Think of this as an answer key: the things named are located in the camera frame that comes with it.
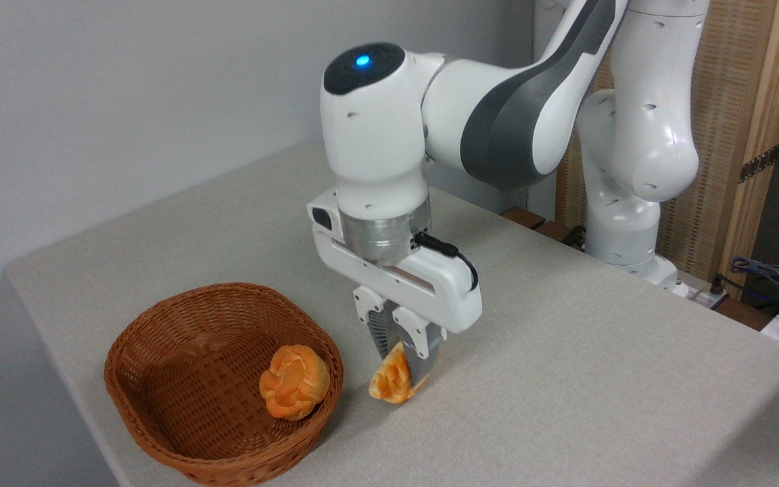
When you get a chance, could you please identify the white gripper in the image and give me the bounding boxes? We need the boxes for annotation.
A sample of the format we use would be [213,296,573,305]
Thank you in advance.
[307,189,483,386]

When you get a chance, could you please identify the long pale braided bread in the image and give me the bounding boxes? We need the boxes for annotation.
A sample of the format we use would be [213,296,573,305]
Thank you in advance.
[369,342,429,404]

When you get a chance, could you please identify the robot base connector block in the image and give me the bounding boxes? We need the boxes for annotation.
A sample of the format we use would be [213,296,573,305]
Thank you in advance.
[675,273,730,310]

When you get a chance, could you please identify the round orange bread roll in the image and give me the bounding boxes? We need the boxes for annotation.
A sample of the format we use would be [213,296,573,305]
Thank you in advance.
[259,344,330,421]

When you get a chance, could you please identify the brown wicker basket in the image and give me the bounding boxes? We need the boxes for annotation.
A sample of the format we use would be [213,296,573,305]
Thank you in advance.
[103,282,345,487]

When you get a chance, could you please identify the metal screen hinge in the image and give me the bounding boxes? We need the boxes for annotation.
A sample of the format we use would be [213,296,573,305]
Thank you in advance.
[739,144,779,183]

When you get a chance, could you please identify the wooden folding screen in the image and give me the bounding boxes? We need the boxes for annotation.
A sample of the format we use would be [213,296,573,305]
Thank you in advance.
[555,0,779,302]

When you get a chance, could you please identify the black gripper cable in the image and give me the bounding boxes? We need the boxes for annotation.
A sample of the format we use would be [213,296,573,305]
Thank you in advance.
[413,232,480,292]

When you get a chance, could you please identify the blue grey cable bundle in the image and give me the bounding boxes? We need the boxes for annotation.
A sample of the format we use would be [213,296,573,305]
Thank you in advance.
[730,256,779,306]

